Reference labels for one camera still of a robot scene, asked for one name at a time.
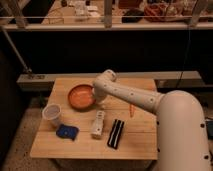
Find red basket on shelf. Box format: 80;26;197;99
144;3;177;22

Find white plastic cup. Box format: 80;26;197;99
42;104;62;127

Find metal frame rail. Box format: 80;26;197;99
0;16;213;31

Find diagonal metal strut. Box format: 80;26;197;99
1;26;33;75

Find orange carrot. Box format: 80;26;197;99
129;104;135;118

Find blue sponge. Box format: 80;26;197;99
56;124;79;140

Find white squeeze bottle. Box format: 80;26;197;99
91;110;105;139

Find wooden table board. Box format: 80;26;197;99
30;77;157;160

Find orange ceramic bowl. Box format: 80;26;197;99
68;84;95;110

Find black white striped cloth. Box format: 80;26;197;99
107;119;124;149

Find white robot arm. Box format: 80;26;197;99
93;70;211;171

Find black object on shelf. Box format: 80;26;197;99
121;9;144;23

